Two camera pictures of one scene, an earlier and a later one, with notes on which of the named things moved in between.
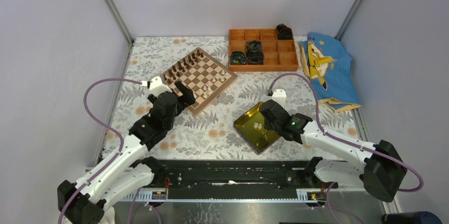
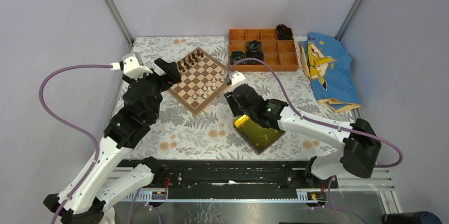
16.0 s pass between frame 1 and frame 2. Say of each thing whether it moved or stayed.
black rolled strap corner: stayed
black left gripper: moved
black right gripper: moved
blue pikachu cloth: stayed
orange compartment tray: stayed
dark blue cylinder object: stayed
